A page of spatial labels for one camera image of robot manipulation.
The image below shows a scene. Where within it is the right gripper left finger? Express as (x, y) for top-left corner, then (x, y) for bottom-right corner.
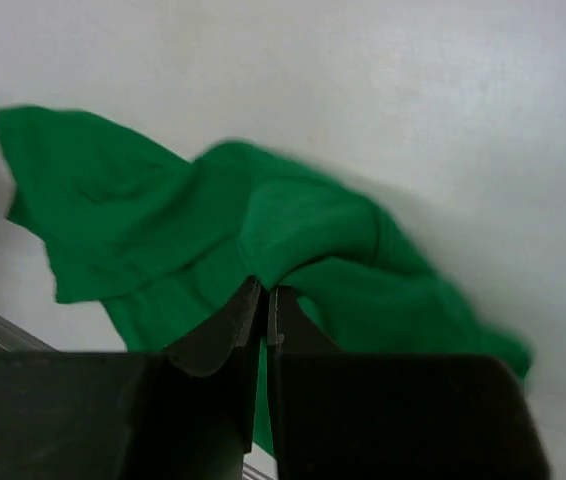
(164, 277), (262, 376)

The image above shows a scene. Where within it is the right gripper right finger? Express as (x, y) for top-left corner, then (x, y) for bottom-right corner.
(266, 287), (342, 354)

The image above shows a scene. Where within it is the green polo shirt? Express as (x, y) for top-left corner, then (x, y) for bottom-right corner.
(0, 103), (535, 459)

